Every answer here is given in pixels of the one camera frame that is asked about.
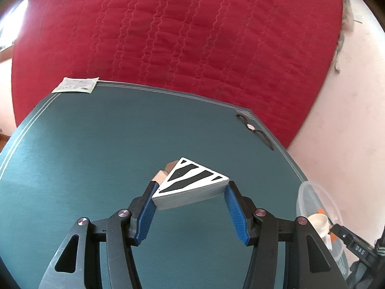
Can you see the beige wooden block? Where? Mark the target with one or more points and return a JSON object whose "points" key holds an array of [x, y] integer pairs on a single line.
{"points": [[159, 178]]}

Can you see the pale green paper packet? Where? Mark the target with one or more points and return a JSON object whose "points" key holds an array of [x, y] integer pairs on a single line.
{"points": [[75, 85]]}

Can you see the clear plastic container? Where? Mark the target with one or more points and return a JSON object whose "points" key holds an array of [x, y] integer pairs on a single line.
{"points": [[309, 192]]}

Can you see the zebra striped triangular block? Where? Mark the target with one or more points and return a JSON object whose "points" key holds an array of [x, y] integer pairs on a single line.
{"points": [[188, 186]]}

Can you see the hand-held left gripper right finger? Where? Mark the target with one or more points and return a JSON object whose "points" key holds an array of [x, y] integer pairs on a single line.
{"points": [[237, 213]]}

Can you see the red quilted blanket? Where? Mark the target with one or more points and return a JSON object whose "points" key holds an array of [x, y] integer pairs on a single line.
{"points": [[180, 36]]}

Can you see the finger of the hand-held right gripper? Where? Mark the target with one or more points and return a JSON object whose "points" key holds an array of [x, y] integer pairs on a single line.
{"points": [[343, 234]]}

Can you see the white round cup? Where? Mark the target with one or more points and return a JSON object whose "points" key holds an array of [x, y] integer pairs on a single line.
{"points": [[318, 221]]}

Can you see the bright window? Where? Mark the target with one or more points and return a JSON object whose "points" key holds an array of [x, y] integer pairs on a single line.
{"points": [[9, 30]]}

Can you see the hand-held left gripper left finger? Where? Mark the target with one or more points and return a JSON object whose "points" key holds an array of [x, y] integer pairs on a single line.
{"points": [[146, 213]]}

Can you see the teal ribbed table mat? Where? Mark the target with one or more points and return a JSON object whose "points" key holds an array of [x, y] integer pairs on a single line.
{"points": [[105, 144]]}

